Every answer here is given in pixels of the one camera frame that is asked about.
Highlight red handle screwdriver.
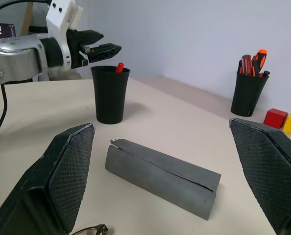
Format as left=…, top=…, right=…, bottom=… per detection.
left=241, top=54, right=253, bottom=75

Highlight tortoiseshell eyeglasses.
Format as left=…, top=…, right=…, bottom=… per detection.
left=71, top=224, right=109, bottom=235

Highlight black plastic cup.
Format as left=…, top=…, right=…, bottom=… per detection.
left=90, top=65, right=131, bottom=125

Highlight red wooden block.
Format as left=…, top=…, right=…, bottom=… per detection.
left=263, top=108, right=289, bottom=129

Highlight black tool holder cup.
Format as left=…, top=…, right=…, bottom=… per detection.
left=230, top=70, right=270, bottom=118

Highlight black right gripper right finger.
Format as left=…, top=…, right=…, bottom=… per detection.
left=229, top=118, right=291, bottom=235

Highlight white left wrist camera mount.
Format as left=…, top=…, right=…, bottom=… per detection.
left=46, top=0, right=84, bottom=71

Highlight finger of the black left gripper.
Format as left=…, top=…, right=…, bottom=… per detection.
left=81, top=29, right=104, bottom=47
left=83, top=43, right=123, bottom=63

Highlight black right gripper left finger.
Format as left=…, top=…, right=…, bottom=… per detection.
left=0, top=123, right=97, bottom=235

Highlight wooden post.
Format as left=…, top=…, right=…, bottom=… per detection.
left=20, top=0, right=33, bottom=36

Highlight grey glasses case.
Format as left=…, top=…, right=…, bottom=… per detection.
left=104, top=139, right=221, bottom=221

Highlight small monitor screen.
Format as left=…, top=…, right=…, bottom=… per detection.
left=0, top=22, right=16, bottom=41

